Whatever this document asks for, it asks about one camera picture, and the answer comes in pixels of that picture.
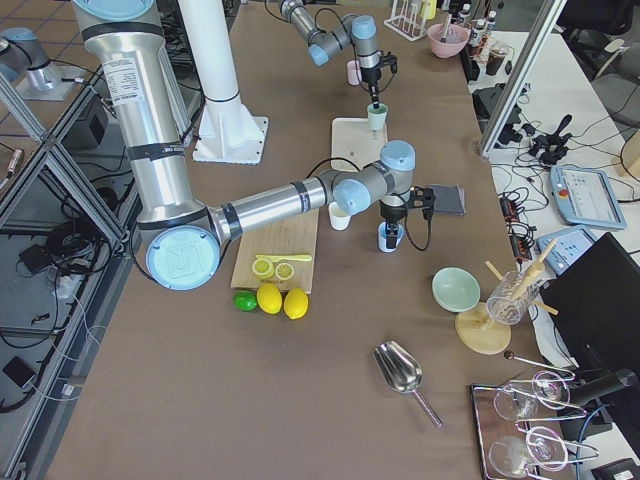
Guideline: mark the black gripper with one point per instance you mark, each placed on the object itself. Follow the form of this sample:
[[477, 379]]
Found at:
[[371, 77], [391, 213]]

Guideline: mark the blue cup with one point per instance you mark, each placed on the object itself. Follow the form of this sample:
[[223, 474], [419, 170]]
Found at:
[[389, 236]]

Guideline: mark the green cup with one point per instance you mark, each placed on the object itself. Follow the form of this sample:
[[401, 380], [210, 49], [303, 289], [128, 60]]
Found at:
[[376, 115]]

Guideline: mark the cream rabbit tray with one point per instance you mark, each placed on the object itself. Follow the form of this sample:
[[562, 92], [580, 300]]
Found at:
[[354, 144]]

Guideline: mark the pink cup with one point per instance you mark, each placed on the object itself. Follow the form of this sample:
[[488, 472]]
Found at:
[[353, 73]]

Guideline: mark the cream cup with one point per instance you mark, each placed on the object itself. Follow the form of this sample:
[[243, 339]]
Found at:
[[339, 219]]

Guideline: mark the dark grey folded cloth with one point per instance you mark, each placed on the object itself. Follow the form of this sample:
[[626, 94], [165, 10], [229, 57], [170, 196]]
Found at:
[[449, 200]]

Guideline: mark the steel muddler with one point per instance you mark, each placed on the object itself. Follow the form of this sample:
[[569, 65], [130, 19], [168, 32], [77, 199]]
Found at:
[[445, 29]]

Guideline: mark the green bowl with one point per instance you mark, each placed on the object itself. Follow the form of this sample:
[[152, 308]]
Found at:
[[455, 289]]

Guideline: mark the yellow cup on rack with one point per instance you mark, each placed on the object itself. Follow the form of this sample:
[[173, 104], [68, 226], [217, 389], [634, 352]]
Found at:
[[429, 9]]

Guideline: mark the wooden cutting board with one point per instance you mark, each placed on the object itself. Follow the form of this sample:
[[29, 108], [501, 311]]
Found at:
[[294, 235]]

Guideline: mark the pink bowl with ice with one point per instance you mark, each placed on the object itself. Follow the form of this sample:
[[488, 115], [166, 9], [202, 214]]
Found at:
[[457, 38]]

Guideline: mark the dark drink bottle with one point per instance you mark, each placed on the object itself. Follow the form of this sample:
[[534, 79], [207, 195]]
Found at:
[[462, 18], [476, 32]]

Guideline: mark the lemon slice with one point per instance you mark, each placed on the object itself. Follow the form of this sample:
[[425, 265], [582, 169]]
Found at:
[[263, 268], [284, 271]]

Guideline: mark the yellow plastic knife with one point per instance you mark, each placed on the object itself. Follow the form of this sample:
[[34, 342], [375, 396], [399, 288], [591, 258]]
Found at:
[[285, 258]]

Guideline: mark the whole lemon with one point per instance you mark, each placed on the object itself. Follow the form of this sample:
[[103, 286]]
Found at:
[[296, 304], [269, 298]]

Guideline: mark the iced coffee cup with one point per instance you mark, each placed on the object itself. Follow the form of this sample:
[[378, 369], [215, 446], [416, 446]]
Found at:
[[496, 56]]

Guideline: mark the wooden mug tree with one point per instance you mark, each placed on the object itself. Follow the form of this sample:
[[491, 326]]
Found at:
[[482, 334]]

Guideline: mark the glass mug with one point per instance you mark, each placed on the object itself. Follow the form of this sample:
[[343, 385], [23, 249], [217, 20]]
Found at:
[[509, 301]]

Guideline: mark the metal scoop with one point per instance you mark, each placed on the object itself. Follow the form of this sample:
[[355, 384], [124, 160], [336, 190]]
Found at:
[[403, 373]]

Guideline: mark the green lime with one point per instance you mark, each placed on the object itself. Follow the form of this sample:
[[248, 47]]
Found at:
[[245, 300]]

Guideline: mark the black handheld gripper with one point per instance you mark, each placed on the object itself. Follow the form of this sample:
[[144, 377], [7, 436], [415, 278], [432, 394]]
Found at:
[[550, 148]]

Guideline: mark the blue teach pendant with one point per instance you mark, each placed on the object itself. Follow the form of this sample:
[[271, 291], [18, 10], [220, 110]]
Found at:
[[571, 243], [585, 196]]

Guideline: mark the black monitor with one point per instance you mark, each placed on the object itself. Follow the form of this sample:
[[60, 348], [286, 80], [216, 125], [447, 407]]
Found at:
[[597, 299]]

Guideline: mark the wine glass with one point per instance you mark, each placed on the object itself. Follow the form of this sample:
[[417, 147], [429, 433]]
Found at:
[[546, 448], [551, 390]]

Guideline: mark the white wire cup rack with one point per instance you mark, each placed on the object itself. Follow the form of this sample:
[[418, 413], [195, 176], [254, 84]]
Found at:
[[406, 19]]

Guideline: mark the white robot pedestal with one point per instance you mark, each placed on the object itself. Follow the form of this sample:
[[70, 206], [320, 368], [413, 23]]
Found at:
[[228, 132]]

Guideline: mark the aluminium frame post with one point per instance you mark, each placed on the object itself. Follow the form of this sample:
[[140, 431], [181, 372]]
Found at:
[[542, 27]]

